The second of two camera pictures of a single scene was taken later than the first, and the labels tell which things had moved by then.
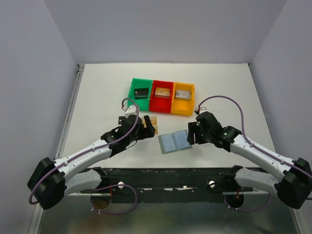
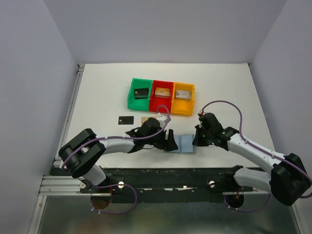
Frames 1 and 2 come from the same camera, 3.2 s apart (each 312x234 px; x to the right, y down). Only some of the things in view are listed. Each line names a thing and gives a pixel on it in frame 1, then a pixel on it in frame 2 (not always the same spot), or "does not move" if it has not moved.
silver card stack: [183, 95] does not move
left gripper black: [150, 128] → [168, 145]
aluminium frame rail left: [77, 79] does not move
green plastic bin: [143, 104] does not move
